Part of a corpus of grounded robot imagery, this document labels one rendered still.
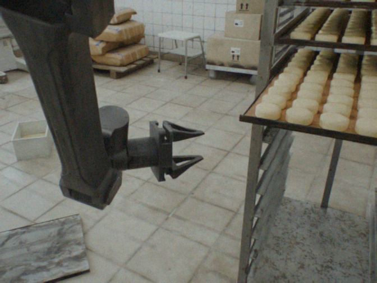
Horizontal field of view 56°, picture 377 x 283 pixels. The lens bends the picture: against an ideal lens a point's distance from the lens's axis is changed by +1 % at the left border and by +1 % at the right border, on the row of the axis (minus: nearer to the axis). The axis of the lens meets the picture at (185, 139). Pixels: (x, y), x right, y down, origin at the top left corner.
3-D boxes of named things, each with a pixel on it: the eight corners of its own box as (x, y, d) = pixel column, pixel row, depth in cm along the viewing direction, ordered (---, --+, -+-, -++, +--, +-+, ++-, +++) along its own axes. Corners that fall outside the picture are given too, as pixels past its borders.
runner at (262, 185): (263, 195, 107) (265, 187, 106) (254, 193, 108) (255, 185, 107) (298, 118, 158) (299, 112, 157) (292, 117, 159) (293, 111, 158)
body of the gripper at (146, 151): (159, 167, 71) (122, 172, 68) (158, 119, 67) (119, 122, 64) (168, 181, 65) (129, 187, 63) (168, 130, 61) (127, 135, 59)
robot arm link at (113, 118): (59, 191, 58) (107, 209, 57) (52, 144, 50) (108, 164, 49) (94, 144, 66) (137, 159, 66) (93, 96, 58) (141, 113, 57)
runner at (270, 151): (266, 170, 103) (267, 161, 101) (257, 168, 104) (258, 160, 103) (301, 99, 154) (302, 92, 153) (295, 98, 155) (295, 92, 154)
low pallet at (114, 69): (46, 66, 443) (44, 58, 437) (89, 53, 506) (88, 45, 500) (123, 80, 393) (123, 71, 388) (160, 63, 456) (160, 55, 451)
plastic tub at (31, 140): (22, 141, 264) (17, 122, 257) (53, 137, 269) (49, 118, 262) (15, 161, 238) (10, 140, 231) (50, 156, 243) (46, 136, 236)
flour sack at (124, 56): (120, 68, 396) (119, 55, 389) (90, 64, 412) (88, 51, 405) (152, 54, 453) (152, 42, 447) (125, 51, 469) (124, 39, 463)
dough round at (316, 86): (326, 95, 80) (328, 87, 79) (308, 98, 79) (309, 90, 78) (313, 88, 84) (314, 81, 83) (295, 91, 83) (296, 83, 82)
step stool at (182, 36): (208, 70, 429) (209, 32, 408) (185, 79, 398) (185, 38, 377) (180, 64, 453) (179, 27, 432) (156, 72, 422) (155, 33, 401)
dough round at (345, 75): (327, 81, 90) (329, 73, 89) (340, 78, 92) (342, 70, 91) (344, 86, 86) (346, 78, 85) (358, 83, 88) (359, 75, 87)
